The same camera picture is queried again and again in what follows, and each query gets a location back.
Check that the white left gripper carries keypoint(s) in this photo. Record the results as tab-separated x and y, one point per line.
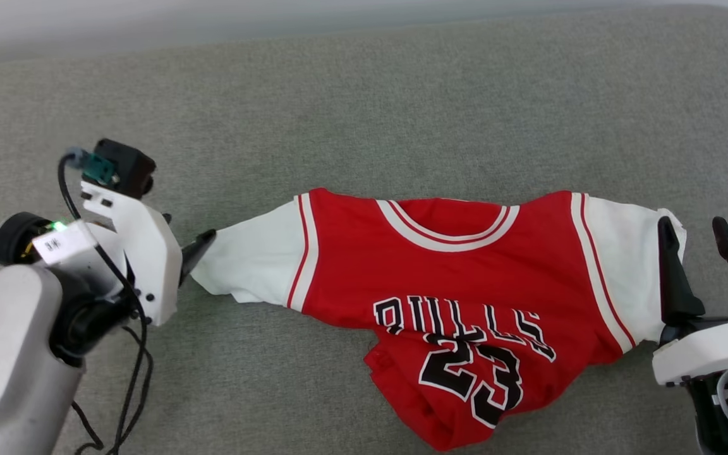
155	265

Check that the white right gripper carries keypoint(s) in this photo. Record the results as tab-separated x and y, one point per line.
711	347

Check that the red white Bulls 23 jersey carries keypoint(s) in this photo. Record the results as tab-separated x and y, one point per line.
452	278

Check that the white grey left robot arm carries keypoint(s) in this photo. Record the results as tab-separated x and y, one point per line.
4	354

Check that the white barcode label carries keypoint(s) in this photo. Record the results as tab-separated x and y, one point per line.
64	242

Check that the grey fabric sofa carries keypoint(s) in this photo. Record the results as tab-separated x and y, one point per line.
402	95

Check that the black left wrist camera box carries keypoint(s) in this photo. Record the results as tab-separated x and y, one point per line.
125	167

